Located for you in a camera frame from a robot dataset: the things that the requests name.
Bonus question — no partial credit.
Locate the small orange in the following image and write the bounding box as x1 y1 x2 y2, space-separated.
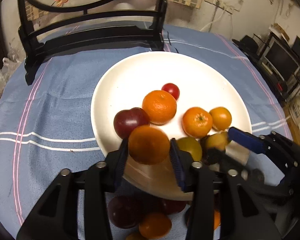
214 210 221 230

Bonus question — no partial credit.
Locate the small yellowish longan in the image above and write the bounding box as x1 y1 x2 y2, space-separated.
205 131 230 151

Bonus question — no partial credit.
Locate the purple plum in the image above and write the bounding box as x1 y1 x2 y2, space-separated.
108 196 141 229

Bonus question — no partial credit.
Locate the big orange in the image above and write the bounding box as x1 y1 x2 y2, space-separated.
139 212 172 239

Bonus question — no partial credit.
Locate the large orange mandarin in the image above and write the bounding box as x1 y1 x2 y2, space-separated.
142 90 177 125

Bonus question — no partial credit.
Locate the small yellow-orange tomato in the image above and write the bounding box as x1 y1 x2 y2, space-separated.
209 107 232 131

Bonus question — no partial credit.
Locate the orange with green stem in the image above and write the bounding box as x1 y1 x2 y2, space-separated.
181 107 213 139

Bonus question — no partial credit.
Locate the green-yellow tomato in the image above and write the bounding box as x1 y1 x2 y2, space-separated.
176 137 203 161

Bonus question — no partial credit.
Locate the white oval plate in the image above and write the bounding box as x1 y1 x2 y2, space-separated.
90 51 252 201

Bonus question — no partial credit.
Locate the computer monitor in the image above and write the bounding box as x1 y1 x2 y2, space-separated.
260 35 300 82

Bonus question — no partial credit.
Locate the blue striped tablecloth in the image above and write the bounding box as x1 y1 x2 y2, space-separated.
0 25 292 237

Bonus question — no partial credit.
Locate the red cherry tomato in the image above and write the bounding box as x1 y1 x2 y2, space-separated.
161 83 180 100

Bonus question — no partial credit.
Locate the clear plastic bag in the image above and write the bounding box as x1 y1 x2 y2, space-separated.
0 48 21 97

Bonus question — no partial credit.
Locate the black embroidered round screen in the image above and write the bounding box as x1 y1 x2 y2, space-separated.
18 0 167 86

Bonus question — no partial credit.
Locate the wall power strip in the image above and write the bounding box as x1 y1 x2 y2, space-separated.
204 0 235 14

